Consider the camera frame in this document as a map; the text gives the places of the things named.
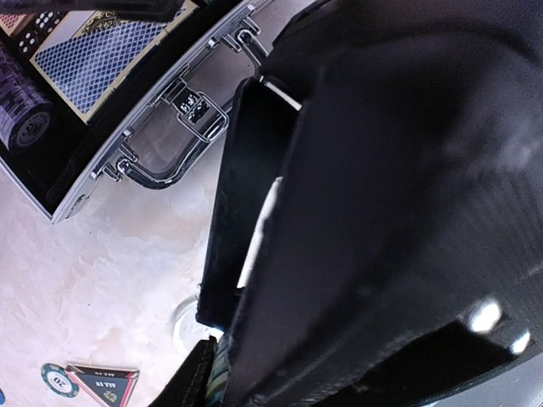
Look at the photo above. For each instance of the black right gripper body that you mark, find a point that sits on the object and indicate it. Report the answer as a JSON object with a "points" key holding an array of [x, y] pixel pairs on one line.
{"points": [[403, 258]]}

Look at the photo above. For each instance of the left poker chip row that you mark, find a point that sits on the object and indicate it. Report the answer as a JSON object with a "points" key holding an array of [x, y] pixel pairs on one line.
{"points": [[26, 112]]}

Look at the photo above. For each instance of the aluminium poker case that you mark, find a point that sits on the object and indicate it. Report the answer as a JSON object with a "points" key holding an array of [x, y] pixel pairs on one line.
{"points": [[158, 123]]}

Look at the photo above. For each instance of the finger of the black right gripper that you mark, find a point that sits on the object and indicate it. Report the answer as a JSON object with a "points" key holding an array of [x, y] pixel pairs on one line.
{"points": [[257, 140]]}

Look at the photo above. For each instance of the green chip stack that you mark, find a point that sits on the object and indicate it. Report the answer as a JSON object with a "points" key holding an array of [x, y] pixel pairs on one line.
{"points": [[219, 373]]}

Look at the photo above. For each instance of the blue playing card deck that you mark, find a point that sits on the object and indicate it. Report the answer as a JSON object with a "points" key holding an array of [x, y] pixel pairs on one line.
{"points": [[87, 67]]}

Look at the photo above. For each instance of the red dice row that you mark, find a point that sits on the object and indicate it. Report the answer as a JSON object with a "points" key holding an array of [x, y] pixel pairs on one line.
{"points": [[34, 33]]}

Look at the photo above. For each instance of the black triangular dealer button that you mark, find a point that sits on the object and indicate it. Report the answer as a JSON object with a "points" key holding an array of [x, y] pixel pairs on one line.
{"points": [[110, 387]]}

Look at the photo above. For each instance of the red playing card deck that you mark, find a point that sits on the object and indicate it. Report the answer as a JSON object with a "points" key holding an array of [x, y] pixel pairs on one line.
{"points": [[12, 24]]}

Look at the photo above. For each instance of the clear round plastic lid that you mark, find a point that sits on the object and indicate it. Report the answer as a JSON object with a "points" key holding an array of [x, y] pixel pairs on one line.
{"points": [[186, 330]]}

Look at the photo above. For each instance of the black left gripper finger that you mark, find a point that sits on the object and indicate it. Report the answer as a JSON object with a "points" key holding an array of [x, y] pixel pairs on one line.
{"points": [[187, 387]]}

